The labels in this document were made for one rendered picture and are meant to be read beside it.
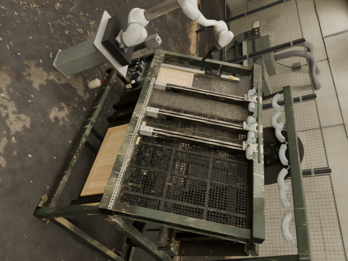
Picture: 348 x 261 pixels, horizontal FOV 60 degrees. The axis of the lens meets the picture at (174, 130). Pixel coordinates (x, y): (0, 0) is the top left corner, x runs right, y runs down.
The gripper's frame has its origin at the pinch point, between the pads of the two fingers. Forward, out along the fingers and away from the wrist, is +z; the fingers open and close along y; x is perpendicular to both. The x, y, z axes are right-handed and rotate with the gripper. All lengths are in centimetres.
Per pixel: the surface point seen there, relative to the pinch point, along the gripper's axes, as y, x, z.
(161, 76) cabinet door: -9, 23, 48
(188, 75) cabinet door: 2.3, -3.3, 33.0
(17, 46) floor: -55, 162, 83
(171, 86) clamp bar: -28.2, 12.8, 36.2
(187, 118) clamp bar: -71, -8, 24
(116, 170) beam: -146, 35, 51
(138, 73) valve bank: -20, 49, 55
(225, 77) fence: 8.9, -39.0, 9.6
